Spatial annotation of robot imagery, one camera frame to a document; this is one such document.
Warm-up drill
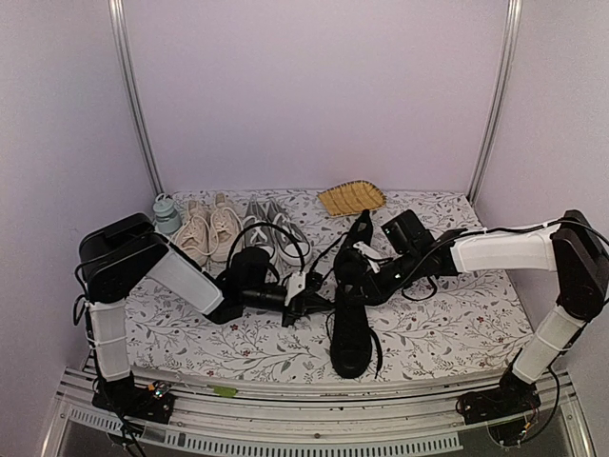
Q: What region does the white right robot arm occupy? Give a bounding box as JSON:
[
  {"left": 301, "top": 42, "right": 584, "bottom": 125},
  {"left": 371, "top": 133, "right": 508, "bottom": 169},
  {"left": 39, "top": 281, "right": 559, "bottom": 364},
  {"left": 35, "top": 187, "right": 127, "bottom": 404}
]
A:
[{"left": 346, "top": 209, "right": 608, "bottom": 425}]

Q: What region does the black canvas sneaker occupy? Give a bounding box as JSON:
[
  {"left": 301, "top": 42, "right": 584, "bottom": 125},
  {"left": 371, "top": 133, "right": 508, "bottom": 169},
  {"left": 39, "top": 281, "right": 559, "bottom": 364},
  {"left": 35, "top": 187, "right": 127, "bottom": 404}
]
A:
[
  {"left": 324, "top": 280, "right": 386, "bottom": 381},
  {"left": 333, "top": 209, "right": 373, "bottom": 286}
]

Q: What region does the aluminium frame post left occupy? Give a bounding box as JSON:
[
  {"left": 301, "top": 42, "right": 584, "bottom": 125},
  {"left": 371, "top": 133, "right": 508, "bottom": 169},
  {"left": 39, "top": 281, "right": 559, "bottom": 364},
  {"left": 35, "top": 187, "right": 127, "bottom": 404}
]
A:
[{"left": 108, "top": 0, "right": 165, "bottom": 195}]

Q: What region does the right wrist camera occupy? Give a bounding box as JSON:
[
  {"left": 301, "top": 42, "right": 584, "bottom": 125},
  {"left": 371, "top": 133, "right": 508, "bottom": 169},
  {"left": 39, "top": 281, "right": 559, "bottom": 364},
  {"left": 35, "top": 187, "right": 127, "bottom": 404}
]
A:
[{"left": 353, "top": 241, "right": 386, "bottom": 274}]

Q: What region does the green tape piece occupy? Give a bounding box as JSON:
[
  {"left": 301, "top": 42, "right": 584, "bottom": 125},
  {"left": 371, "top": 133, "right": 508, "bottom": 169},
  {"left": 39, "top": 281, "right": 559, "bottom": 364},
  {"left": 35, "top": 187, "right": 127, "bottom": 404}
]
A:
[{"left": 208, "top": 385, "right": 238, "bottom": 398}]

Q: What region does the beige sneaker right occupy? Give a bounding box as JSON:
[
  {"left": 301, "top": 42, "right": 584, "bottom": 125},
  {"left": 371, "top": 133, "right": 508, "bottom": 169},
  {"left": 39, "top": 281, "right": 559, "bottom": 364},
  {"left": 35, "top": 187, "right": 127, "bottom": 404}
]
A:
[{"left": 210, "top": 192, "right": 243, "bottom": 263}]

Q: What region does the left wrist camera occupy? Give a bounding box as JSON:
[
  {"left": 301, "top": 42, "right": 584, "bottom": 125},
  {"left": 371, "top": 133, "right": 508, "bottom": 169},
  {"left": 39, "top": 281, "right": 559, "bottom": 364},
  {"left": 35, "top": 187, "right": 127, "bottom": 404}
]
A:
[{"left": 285, "top": 271, "right": 317, "bottom": 308}]

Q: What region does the grey sneaker left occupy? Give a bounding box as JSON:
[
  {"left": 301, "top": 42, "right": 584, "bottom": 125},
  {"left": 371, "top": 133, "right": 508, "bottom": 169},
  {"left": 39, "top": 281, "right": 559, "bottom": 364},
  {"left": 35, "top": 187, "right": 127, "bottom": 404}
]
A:
[{"left": 243, "top": 197, "right": 277, "bottom": 263}]

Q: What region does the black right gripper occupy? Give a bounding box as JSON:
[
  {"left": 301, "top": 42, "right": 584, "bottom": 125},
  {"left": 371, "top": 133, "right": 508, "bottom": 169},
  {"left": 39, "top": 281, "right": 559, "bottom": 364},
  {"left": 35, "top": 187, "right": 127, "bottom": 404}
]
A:
[{"left": 345, "top": 249, "right": 423, "bottom": 307}]

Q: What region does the floral tablecloth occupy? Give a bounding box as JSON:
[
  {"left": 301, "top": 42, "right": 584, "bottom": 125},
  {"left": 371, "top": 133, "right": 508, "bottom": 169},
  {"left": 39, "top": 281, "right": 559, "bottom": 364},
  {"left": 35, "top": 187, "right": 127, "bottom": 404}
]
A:
[{"left": 126, "top": 189, "right": 534, "bottom": 384}]

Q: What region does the grey sneaker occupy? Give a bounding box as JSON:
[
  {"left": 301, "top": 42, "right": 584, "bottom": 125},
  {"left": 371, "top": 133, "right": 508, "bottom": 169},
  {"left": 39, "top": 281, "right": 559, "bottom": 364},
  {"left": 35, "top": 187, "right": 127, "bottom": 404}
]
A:
[
  {"left": 243, "top": 197, "right": 277, "bottom": 263},
  {"left": 266, "top": 198, "right": 312, "bottom": 266}
]

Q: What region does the woven bamboo tray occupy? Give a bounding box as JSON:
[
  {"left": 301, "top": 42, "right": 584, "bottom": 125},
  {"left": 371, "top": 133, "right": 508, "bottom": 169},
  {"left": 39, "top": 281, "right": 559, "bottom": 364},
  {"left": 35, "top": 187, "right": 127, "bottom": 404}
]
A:
[{"left": 318, "top": 180, "right": 386, "bottom": 217}]

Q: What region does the beige sneaker left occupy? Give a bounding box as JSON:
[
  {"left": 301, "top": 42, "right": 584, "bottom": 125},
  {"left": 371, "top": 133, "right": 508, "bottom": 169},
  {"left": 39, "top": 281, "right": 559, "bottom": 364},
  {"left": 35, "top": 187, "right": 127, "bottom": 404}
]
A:
[{"left": 171, "top": 200, "right": 214, "bottom": 268}]

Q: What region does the aluminium frame post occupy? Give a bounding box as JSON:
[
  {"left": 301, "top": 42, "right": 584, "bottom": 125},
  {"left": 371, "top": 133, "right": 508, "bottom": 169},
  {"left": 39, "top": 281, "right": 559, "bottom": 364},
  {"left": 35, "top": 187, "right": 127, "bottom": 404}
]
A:
[
  {"left": 466, "top": 0, "right": 522, "bottom": 207},
  {"left": 108, "top": 0, "right": 165, "bottom": 195}
]

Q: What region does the beige sneaker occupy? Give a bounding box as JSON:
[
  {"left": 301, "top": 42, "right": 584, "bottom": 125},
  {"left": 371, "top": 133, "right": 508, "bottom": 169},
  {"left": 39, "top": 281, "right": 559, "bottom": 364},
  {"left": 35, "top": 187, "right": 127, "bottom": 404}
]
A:
[
  {"left": 171, "top": 200, "right": 214, "bottom": 268},
  {"left": 210, "top": 192, "right": 243, "bottom": 263}
]

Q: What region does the aluminium frame post right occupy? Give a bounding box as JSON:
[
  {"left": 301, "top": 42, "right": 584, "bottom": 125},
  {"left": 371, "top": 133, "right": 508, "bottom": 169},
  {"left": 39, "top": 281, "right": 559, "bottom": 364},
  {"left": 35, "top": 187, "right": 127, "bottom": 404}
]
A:
[{"left": 466, "top": 0, "right": 522, "bottom": 207}]

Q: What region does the aluminium front rail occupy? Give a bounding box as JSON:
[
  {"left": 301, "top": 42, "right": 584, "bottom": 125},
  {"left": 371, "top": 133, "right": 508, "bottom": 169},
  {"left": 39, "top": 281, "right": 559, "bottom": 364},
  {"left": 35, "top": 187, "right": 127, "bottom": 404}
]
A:
[{"left": 40, "top": 366, "right": 596, "bottom": 457}]

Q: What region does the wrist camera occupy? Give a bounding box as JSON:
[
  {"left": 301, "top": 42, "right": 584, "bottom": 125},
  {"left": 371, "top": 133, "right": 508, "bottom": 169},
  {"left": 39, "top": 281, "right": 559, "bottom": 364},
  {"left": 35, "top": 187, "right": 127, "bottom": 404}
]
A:
[
  {"left": 353, "top": 241, "right": 386, "bottom": 274},
  {"left": 285, "top": 271, "right": 317, "bottom": 308}
]

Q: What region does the black rear canvas sneaker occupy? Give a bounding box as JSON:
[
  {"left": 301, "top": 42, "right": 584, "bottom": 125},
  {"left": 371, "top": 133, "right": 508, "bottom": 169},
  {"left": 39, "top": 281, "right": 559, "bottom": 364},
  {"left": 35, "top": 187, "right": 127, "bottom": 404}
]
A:
[{"left": 333, "top": 209, "right": 373, "bottom": 286}]

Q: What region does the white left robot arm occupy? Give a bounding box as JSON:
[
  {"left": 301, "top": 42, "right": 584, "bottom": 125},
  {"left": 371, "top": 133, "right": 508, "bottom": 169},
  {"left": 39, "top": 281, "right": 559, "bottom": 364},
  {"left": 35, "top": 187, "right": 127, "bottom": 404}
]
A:
[{"left": 72, "top": 213, "right": 333, "bottom": 423}]

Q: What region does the grey sneaker right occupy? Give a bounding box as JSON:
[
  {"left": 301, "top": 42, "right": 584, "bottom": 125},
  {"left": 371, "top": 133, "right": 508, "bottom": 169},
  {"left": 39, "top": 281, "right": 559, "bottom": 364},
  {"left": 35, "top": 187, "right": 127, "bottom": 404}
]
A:
[{"left": 266, "top": 198, "right": 312, "bottom": 266}]

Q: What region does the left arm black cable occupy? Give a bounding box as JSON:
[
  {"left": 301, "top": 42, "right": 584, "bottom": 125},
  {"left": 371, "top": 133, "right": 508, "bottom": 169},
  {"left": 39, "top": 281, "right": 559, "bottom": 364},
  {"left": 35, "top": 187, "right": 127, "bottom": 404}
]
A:
[{"left": 226, "top": 222, "right": 310, "bottom": 282}]

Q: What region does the pale green small jar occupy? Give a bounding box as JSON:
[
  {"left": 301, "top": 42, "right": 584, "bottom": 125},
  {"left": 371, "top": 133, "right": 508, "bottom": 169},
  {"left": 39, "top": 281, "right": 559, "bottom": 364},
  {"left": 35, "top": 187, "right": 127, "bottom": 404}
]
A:
[{"left": 152, "top": 193, "right": 182, "bottom": 235}]

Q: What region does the black front canvas sneaker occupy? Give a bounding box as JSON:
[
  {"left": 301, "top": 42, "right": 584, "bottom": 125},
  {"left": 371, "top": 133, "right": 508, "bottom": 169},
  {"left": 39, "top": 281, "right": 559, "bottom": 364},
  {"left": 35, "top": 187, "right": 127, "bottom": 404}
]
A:
[{"left": 324, "top": 280, "right": 386, "bottom": 381}]

